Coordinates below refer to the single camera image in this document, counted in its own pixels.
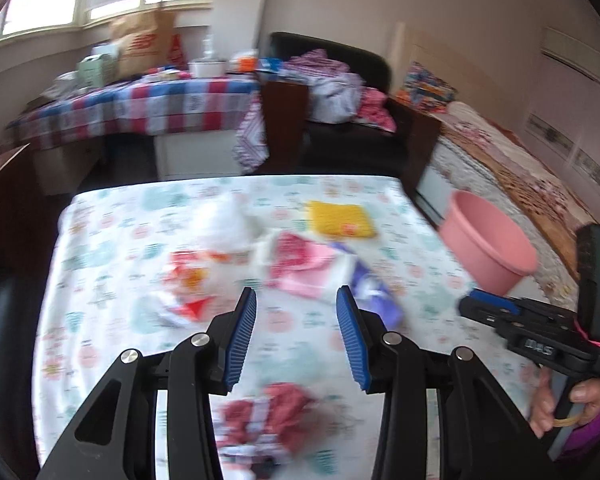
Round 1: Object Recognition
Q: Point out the beige headboard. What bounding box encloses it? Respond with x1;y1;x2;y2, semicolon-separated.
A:
387;22;481;96

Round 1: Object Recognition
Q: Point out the black armchair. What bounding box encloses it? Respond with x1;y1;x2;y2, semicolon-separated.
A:
270;31;443;181

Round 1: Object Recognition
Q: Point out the pink cord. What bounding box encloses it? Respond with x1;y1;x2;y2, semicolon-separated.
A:
575;322;600;348

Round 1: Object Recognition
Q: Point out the dark wooden side table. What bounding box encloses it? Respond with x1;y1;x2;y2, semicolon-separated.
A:
260;80;311;176

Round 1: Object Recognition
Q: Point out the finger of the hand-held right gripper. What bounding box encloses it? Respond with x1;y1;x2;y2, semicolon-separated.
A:
467;288;526;317
458;297;516;333

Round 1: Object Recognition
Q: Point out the purple patterned cloth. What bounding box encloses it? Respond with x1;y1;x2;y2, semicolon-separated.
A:
232;95;271;175

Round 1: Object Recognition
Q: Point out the dark red wrapper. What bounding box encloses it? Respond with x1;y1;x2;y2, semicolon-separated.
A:
217;382;326;466

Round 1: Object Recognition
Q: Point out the checked tablecloth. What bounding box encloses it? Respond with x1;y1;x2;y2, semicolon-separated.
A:
5;72;261;153

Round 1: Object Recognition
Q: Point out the purple wrapper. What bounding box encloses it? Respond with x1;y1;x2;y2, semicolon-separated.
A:
330;242;406;328

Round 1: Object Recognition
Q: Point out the colourful printed pillow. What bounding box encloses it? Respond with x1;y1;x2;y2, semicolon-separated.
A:
395;62;458;111

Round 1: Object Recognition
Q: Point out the brown floral blanket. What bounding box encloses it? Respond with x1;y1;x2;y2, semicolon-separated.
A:
440;120;600;231

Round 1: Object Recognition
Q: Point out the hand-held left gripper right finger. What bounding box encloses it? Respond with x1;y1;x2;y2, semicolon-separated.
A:
335;285;551;480

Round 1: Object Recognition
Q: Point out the brown wooden cabinet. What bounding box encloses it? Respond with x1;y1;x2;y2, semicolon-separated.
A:
0;142;46;241

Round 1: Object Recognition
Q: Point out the yellow cloth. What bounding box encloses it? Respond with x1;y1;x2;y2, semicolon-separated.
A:
306;201;379;239

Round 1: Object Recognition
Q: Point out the person's right forearm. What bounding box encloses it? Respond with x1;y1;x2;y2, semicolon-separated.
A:
562;382;600;461

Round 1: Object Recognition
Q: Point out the pale striped shirt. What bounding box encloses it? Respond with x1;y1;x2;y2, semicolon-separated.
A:
307;72;366;123

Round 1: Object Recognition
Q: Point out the person's right hand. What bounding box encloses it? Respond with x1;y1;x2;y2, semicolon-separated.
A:
529;367;600;438

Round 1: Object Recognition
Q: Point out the pink checked garment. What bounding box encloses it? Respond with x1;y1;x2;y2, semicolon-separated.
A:
285;49;351;78

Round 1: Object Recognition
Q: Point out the pink floral quilt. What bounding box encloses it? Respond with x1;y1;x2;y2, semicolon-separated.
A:
445;101;556;201

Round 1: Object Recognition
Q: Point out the white bowl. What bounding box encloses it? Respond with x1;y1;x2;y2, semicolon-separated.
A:
187;59;228;78

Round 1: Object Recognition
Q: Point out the brown paper bag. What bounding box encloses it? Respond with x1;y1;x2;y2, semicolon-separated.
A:
109;7;177;81

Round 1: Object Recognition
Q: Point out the orange tissue box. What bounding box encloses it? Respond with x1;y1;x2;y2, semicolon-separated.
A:
232;51;260;72

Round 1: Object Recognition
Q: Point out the red card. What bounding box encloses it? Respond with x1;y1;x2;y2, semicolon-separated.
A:
167;34;188;68

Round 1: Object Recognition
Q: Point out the wardrobe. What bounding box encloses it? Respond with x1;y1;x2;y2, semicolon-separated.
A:
510;25;600;231

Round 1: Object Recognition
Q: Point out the pink plastic bucket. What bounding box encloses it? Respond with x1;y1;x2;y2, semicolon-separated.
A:
437;190;538;297

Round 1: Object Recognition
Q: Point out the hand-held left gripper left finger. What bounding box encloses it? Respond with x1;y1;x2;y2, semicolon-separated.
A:
37;286;258;480

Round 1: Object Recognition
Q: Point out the white cabinet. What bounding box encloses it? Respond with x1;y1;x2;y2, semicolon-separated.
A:
152;130;261;181

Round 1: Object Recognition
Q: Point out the pink dotted garment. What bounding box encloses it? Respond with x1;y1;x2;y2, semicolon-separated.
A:
357;87;397;131

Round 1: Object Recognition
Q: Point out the white cloth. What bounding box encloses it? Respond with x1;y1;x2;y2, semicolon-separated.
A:
187;195;261;256

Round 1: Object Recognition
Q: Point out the white wrapper pink red print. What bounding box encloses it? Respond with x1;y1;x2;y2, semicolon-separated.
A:
260;232;341;303

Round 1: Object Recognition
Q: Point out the green box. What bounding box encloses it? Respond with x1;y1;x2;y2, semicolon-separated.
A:
76;45;121;88

